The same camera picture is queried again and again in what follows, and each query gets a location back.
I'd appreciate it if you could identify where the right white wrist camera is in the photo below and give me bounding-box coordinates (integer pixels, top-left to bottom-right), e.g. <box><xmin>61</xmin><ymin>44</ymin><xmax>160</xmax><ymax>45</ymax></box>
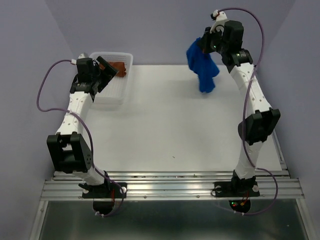
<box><xmin>209</xmin><ymin>10</ymin><xmax>228</xmax><ymax>34</ymax></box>

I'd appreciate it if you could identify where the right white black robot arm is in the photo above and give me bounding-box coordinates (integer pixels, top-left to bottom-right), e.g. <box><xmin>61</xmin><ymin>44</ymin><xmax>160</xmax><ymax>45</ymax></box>
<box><xmin>198</xmin><ymin>19</ymin><xmax>281</xmax><ymax>198</ymax></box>

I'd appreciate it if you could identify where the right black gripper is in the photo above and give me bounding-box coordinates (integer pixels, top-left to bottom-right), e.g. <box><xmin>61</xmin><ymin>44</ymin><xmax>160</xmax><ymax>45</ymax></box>
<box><xmin>199</xmin><ymin>25</ymin><xmax>230</xmax><ymax>55</ymax></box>

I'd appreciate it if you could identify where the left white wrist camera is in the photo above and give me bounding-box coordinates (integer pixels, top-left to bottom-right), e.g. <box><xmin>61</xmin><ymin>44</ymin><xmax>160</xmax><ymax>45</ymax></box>
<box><xmin>77</xmin><ymin>52</ymin><xmax>89</xmax><ymax>60</ymax></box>

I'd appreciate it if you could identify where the white perforated plastic basket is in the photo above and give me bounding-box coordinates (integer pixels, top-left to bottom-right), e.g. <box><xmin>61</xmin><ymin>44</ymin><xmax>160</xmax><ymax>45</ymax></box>
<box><xmin>89</xmin><ymin>51</ymin><xmax>134</xmax><ymax>107</ymax></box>

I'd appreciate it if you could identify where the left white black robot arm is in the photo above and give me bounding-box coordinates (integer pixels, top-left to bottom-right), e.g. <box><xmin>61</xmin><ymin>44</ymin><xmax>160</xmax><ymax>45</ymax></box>
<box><xmin>46</xmin><ymin>54</ymin><xmax>121</xmax><ymax>199</ymax></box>

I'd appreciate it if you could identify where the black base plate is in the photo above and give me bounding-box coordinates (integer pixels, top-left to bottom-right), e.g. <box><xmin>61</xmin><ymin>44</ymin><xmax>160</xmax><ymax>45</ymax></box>
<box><xmin>211</xmin><ymin>181</ymin><xmax>260</xmax><ymax>198</ymax></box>
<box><xmin>78</xmin><ymin>182</ymin><xmax>127</xmax><ymax>199</ymax></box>

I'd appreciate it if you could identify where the brown microfiber towel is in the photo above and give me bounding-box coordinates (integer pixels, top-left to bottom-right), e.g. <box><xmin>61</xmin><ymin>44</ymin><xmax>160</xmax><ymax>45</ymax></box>
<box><xmin>108</xmin><ymin>61</ymin><xmax>127</xmax><ymax>78</ymax></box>

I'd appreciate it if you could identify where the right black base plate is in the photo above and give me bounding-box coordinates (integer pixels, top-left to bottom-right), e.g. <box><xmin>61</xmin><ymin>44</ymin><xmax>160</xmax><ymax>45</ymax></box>
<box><xmin>211</xmin><ymin>181</ymin><xmax>260</xmax><ymax>198</ymax></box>

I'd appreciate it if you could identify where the aluminium rail frame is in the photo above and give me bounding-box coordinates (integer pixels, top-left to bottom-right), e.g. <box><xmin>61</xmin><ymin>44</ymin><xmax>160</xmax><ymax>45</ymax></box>
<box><xmin>29</xmin><ymin>66</ymin><xmax>311</xmax><ymax>240</ymax></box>

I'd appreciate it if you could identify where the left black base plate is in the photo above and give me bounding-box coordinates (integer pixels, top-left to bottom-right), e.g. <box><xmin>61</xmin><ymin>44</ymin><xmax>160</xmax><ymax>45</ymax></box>
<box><xmin>78</xmin><ymin>182</ymin><xmax>127</xmax><ymax>199</ymax></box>

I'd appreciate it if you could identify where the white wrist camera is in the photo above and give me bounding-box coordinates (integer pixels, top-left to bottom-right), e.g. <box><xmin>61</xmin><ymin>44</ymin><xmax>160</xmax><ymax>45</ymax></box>
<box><xmin>77</xmin><ymin>52</ymin><xmax>89</xmax><ymax>60</ymax></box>
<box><xmin>209</xmin><ymin>10</ymin><xmax>228</xmax><ymax>34</ymax></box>

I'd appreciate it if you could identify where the blue microfiber towel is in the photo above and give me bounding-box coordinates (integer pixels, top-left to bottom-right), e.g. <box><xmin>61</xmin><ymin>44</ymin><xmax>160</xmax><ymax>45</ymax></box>
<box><xmin>186</xmin><ymin>37</ymin><xmax>220</xmax><ymax>94</ymax></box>

